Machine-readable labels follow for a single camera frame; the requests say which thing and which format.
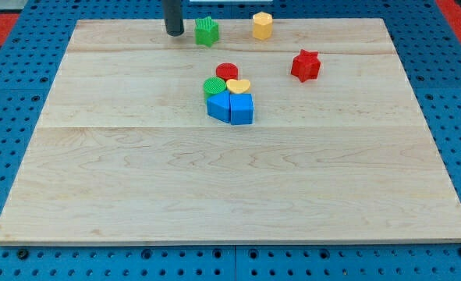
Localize black cylindrical robot arm tip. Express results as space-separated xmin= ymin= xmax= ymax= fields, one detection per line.
xmin=161 ymin=0 xmax=184 ymax=37

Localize red cylinder block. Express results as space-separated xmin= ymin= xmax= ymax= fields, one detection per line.
xmin=215 ymin=62 xmax=239 ymax=81

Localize red star block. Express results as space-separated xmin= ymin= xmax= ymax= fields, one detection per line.
xmin=291 ymin=49 xmax=321 ymax=83

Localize yellow hexagon block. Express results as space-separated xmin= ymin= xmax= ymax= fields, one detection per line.
xmin=252 ymin=12 xmax=273 ymax=40

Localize wooden board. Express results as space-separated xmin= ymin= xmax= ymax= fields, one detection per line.
xmin=0 ymin=18 xmax=461 ymax=246

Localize blue pentagon block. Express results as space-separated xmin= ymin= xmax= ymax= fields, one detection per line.
xmin=206 ymin=91 xmax=230 ymax=123

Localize green star block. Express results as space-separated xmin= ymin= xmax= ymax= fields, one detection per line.
xmin=194 ymin=16 xmax=219 ymax=47

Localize blue cube block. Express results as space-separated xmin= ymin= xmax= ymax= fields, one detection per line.
xmin=229 ymin=93 xmax=254 ymax=125

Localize green cylinder block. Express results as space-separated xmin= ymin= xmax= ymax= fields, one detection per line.
xmin=203 ymin=76 xmax=227 ymax=101

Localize yellow heart block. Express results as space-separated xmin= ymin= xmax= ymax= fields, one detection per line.
xmin=226 ymin=79 xmax=251 ymax=94

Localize blue perforated base panel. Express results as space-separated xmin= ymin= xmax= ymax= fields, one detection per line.
xmin=0 ymin=0 xmax=461 ymax=280

